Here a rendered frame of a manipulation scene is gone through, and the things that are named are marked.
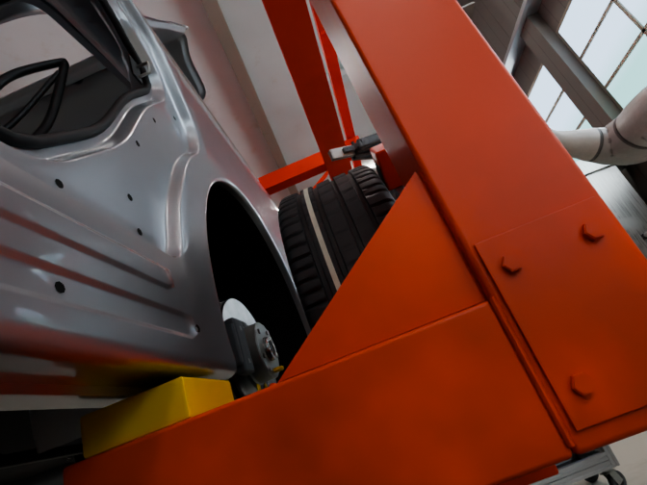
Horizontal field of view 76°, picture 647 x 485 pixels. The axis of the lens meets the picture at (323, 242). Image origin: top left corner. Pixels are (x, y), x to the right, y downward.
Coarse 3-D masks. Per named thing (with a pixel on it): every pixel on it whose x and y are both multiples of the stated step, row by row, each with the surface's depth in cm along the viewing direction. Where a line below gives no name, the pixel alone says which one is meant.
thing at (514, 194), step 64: (320, 0) 74; (384, 0) 62; (448, 0) 59; (384, 64) 57; (448, 64) 55; (384, 128) 63; (448, 128) 52; (512, 128) 50; (448, 192) 49; (512, 192) 47; (576, 192) 46; (512, 256) 44; (576, 256) 43; (640, 256) 42; (512, 320) 43; (576, 320) 41; (640, 320) 40; (576, 384) 38; (640, 384) 38; (576, 448) 38
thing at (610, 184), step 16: (592, 176) 431; (608, 176) 429; (624, 176) 427; (608, 192) 422; (624, 192) 420; (624, 208) 414; (640, 208) 412; (624, 224) 408; (640, 224) 406; (640, 240) 400
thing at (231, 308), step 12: (228, 300) 107; (228, 312) 103; (240, 312) 112; (252, 324) 107; (252, 336) 102; (264, 336) 109; (252, 348) 100; (252, 360) 100; (264, 360) 101; (276, 360) 111; (264, 372) 101; (276, 372) 106; (240, 384) 92; (252, 384) 99; (240, 396) 94
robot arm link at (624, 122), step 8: (640, 96) 108; (632, 104) 111; (640, 104) 108; (624, 112) 114; (632, 112) 111; (640, 112) 108; (616, 120) 117; (624, 120) 113; (632, 120) 111; (640, 120) 109; (616, 128) 117; (624, 128) 114; (632, 128) 112; (640, 128) 110; (624, 136) 115; (632, 136) 113; (640, 136) 111; (640, 144) 114
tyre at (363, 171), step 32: (320, 192) 88; (352, 192) 82; (384, 192) 80; (288, 224) 82; (320, 224) 79; (352, 224) 78; (288, 256) 78; (320, 256) 75; (352, 256) 74; (320, 288) 73
